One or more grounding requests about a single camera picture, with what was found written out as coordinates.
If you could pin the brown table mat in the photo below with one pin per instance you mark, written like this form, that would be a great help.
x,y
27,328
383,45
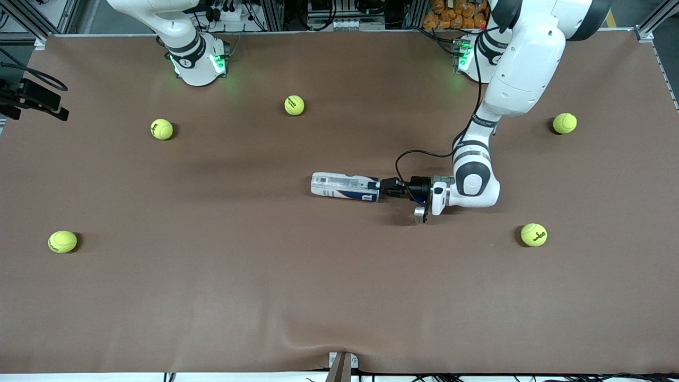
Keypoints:
x,y
339,276

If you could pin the yellow tennis ball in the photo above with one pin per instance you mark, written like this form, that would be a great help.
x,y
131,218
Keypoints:
x,y
162,129
565,123
294,105
533,234
62,241

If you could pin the white power strip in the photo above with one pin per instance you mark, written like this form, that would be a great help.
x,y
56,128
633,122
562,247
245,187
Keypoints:
x,y
227,13

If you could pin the metal clamp bracket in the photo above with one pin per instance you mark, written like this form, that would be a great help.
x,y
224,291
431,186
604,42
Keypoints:
x,y
354,361

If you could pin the white blue tennis ball can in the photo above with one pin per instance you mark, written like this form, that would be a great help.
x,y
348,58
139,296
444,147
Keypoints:
x,y
339,187

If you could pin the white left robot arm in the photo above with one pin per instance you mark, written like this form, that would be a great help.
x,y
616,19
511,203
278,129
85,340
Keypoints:
x,y
525,69

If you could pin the brown bar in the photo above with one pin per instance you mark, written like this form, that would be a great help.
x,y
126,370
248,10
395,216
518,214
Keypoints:
x,y
339,371

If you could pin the orange bagged items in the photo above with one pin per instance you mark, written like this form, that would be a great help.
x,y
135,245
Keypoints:
x,y
456,15

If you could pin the aluminium frame post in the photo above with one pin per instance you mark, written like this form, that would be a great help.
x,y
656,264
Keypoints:
x,y
37,21
658,18

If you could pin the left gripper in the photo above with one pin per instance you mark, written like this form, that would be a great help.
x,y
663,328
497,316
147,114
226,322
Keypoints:
x,y
418,188

